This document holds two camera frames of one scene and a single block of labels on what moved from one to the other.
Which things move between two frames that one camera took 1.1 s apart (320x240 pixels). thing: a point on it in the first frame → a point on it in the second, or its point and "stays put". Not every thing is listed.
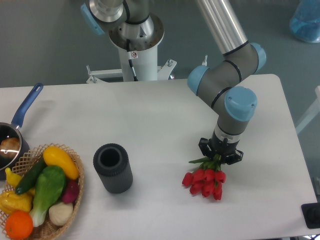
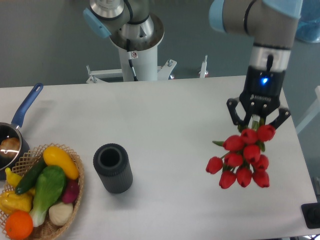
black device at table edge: [311, 212] stays put
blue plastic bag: [305, 23] stays put
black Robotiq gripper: [224, 148] → [261, 94]
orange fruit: [19, 225] stays put
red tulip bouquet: [207, 178] → [243, 160]
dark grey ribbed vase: [111, 162] stays put
